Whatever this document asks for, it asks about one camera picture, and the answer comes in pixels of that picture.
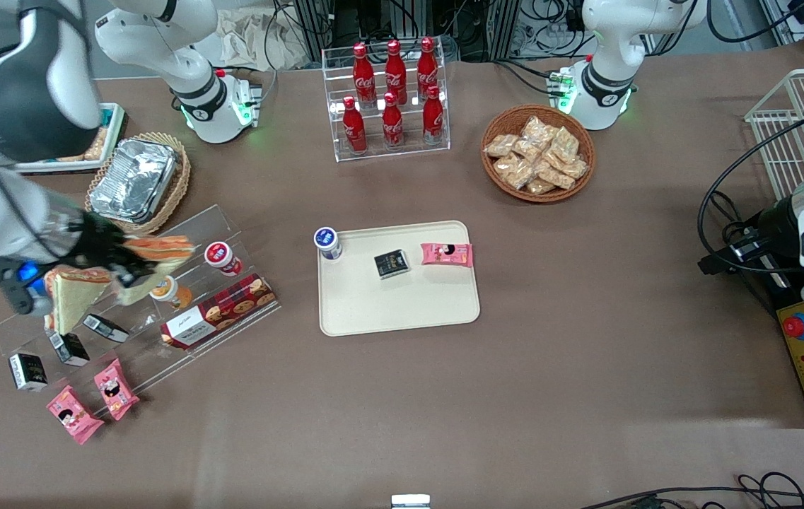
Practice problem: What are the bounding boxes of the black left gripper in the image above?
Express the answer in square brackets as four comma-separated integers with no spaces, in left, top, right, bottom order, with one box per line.
[726,198,800,275]

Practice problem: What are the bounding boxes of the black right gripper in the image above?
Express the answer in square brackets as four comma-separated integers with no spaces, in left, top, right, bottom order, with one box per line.
[75,211,160,285]

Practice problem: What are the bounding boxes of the triangle sandwich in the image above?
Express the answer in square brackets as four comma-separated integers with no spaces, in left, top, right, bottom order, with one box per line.
[116,235,195,306]
[45,267,117,337]

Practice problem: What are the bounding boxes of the white rectangular snack tray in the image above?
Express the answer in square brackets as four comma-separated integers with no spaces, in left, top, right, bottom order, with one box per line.
[16,103,127,175]

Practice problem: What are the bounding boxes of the beige serving tray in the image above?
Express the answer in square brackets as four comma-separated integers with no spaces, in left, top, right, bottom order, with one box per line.
[317,220,482,337]

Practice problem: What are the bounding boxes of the orange capped yogurt bottle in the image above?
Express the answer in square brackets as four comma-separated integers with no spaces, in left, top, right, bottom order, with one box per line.
[149,276,194,310]

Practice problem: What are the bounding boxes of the clear acrylic stepped shelf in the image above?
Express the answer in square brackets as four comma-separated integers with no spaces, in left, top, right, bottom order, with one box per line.
[0,205,282,397]

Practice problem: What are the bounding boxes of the black chocolate packet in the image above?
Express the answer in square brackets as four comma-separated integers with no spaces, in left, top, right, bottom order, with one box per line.
[82,313,130,344]
[373,250,411,280]
[48,331,90,367]
[8,352,49,392]

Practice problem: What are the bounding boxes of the stacked foil containers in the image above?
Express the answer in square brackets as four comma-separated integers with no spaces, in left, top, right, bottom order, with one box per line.
[89,139,180,226]

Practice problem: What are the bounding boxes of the light wicker basket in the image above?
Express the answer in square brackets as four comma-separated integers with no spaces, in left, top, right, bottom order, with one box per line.
[85,132,192,238]

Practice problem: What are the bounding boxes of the red capped yogurt bottle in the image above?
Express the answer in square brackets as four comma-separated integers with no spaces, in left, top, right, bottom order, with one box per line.
[204,241,243,276]

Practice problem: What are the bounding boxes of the red plaid cookie box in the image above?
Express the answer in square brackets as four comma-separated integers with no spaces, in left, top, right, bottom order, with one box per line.
[160,274,279,351]

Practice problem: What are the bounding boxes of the pink snack packet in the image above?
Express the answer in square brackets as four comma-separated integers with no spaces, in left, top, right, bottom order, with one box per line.
[46,385,105,446]
[421,242,474,268]
[94,358,141,422]

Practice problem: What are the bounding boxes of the blue capped yogurt bottle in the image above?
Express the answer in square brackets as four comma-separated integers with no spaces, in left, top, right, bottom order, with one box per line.
[313,226,343,262]

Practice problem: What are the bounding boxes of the crumpled beige cloth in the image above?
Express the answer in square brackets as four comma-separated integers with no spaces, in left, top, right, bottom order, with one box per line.
[216,7,317,71]

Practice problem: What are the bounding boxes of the red cola bottle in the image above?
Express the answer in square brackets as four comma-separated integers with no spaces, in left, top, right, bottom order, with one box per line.
[382,92,405,151]
[385,39,408,105]
[422,85,445,146]
[417,37,439,100]
[352,42,377,108]
[342,96,368,154]

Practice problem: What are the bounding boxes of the brown wicker basket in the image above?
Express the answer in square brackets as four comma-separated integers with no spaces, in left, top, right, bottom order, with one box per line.
[481,105,597,204]

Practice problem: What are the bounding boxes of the clear acrylic bottle rack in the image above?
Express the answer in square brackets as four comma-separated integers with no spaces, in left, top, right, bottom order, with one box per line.
[322,39,450,163]

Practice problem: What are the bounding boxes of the black looping cable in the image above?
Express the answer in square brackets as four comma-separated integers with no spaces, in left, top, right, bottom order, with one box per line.
[697,113,804,276]

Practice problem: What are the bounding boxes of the white wire basket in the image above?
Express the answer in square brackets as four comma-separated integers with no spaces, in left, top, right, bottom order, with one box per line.
[745,67,804,202]

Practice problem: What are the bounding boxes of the black floor cable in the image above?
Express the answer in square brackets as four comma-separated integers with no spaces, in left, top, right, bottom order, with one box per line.
[578,472,804,509]

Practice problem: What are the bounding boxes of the black aluminium frame rack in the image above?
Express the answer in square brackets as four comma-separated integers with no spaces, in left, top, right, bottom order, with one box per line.
[292,0,523,63]

